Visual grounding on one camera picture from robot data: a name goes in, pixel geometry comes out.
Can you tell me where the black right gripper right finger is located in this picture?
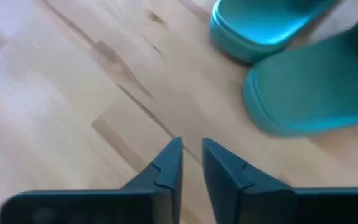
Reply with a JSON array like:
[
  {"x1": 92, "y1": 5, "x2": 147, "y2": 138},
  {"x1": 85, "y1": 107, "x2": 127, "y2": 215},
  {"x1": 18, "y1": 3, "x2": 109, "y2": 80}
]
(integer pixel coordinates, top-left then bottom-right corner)
[{"x1": 202, "y1": 138, "x2": 358, "y2": 224}]

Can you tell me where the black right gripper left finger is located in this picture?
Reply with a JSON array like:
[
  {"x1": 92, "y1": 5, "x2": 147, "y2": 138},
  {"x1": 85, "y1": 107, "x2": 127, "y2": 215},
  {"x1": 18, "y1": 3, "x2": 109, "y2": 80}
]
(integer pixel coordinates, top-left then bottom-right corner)
[{"x1": 0, "y1": 136, "x2": 184, "y2": 224}]

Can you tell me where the green rubber slide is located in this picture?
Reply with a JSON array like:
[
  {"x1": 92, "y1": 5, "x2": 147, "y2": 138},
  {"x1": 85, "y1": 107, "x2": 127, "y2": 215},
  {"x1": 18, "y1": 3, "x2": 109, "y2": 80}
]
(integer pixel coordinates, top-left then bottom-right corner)
[
  {"x1": 243, "y1": 9, "x2": 358, "y2": 138},
  {"x1": 209, "y1": 0, "x2": 338, "y2": 65}
]

